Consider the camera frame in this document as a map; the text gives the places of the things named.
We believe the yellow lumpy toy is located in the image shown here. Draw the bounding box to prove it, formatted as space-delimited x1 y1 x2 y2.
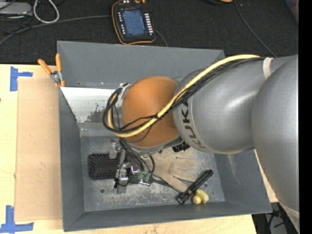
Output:
191 189 210 205

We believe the brown cardboard board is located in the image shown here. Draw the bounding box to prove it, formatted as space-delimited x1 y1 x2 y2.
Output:
14 77 64 223

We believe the grey metal bin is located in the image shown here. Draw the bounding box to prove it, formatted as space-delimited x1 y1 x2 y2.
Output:
56 40 273 233

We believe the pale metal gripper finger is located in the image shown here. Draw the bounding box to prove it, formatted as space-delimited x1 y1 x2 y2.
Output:
116 176 130 195
109 138 123 160

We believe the beige work glove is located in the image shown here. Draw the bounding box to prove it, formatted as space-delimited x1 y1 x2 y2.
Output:
150 150 200 193

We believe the black long plastic tool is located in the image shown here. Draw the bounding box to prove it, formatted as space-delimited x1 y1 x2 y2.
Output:
175 169 214 206

